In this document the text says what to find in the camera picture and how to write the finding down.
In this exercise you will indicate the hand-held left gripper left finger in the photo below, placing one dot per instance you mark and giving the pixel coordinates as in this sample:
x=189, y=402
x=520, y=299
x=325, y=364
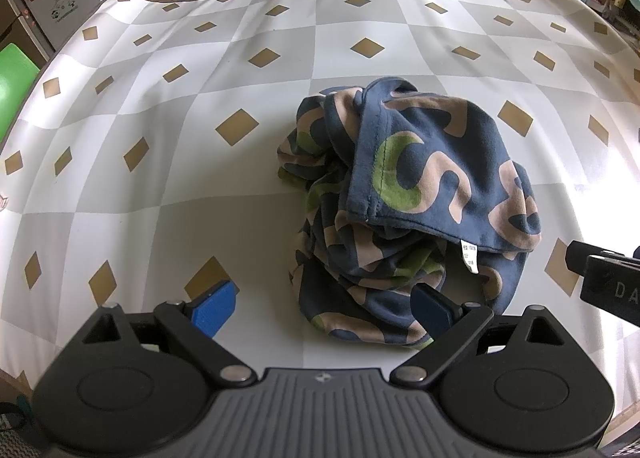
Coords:
x=215, y=310

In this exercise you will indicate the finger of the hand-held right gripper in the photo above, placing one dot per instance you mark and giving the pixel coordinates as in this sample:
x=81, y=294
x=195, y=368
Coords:
x=580, y=255

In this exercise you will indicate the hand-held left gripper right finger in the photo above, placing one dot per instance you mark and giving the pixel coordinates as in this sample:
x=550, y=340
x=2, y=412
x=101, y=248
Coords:
x=431, y=310

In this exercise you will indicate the blue letter-print shirt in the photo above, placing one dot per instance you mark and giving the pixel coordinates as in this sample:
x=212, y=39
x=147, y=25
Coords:
x=425, y=178

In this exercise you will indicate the checkered diamond-print tablecloth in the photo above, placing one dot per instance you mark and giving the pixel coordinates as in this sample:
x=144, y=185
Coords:
x=150, y=88

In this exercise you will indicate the green plastic chair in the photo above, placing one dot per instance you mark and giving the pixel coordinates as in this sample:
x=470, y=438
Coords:
x=17, y=83

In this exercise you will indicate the brown cabinet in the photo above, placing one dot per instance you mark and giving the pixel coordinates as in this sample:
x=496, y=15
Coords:
x=20, y=28

